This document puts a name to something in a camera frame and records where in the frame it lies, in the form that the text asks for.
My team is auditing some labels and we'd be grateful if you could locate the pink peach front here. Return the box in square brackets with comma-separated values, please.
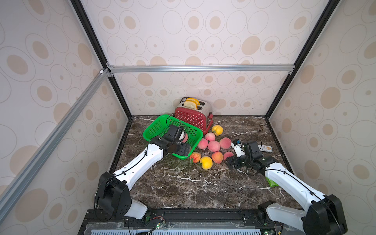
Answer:
[181, 133, 189, 144]

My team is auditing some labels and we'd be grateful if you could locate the green plastic basket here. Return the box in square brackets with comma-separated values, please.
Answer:
[143, 115, 203, 160]

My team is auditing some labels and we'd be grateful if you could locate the yellow peach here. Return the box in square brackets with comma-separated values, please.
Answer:
[211, 125, 224, 136]
[200, 156, 213, 170]

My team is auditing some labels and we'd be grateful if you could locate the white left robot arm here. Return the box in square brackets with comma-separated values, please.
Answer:
[94, 125, 190, 220]

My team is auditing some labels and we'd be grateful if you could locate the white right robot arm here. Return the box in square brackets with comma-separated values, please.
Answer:
[225, 140, 348, 235]

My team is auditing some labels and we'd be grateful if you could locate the green object under right arm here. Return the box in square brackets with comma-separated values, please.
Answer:
[265, 177, 279, 188]

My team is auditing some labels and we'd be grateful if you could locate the pink peach near right gripper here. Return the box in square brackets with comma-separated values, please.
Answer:
[223, 151, 234, 161]

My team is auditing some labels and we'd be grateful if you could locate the white drycake snack packet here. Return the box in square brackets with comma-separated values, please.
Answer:
[259, 145, 273, 152]

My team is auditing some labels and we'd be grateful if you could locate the red orange peach with leaf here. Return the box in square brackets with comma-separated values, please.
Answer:
[190, 152, 201, 163]

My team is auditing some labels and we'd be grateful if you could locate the pink peach left cluster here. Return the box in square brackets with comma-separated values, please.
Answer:
[197, 138, 209, 150]

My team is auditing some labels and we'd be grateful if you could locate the pink peach cluster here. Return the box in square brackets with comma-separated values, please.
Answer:
[197, 138, 209, 150]
[204, 132, 216, 142]
[208, 141, 221, 152]
[219, 138, 232, 149]

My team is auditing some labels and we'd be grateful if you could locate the pink peach right cluster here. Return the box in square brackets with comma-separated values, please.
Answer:
[219, 138, 232, 149]

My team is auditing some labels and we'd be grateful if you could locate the pink peach centre cluster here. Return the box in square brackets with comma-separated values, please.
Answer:
[208, 141, 221, 152]

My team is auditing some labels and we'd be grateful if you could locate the pink peach upper cluster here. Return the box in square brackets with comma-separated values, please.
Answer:
[204, 132, 216, 142]

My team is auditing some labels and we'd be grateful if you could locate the yellow peach by toaster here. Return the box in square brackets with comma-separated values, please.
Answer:
[211, 125, 224, 136]

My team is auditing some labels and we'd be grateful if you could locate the red polka dot toaster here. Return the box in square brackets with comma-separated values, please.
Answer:
[174, 97, 213, 135]

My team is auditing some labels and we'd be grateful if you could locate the toast slice front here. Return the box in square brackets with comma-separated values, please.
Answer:
[183, 101, 198, 110]

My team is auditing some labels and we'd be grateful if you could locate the toast slice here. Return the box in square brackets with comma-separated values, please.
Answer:
[183, 101, 198, 110]
[186, 98, 200, 106]

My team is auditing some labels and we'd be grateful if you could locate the toast slice back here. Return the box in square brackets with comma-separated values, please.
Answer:
[186, 98, 200, 106]

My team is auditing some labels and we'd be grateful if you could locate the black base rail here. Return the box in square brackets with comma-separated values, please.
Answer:
[79, 209, 284, 235]

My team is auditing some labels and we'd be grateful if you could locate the aluminium rail back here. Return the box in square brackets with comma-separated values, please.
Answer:
[110, 64, 295, 73]

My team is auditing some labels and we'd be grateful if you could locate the aluminium rail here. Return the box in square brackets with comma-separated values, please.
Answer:
[1, 68, 110, 223]
[110, 64, 295, 73]

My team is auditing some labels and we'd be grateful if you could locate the black corner frame post left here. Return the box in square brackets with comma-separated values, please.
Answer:
[70, 0, 132, 119]

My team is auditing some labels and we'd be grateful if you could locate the black corner frame post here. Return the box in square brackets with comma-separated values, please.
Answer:
[70, 0, 132, 119]
[265, 0, 341, 120]

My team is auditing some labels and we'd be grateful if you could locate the aluminium rail left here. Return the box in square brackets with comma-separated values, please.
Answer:
[1, 68, 110, 223]

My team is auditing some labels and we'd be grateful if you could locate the black corner frame post right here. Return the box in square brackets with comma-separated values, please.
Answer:
[265, 0, 341, 120]

